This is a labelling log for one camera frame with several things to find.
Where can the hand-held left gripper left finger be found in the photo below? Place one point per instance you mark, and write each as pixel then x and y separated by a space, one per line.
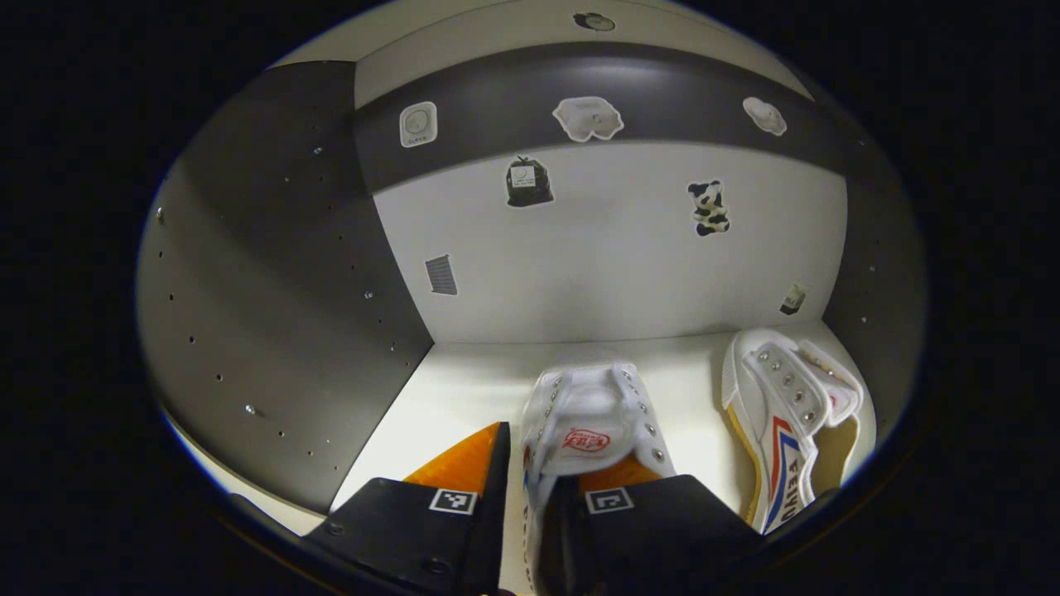
pixel 489 530

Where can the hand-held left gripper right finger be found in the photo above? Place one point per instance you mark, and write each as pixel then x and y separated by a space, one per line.
pixel 662 530

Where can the white canvas shoe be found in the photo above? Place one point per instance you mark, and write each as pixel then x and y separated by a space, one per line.
pixel 778 389
pixel 588 406

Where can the white shoe cabinet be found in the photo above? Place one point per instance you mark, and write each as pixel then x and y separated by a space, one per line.
pixel 580 273

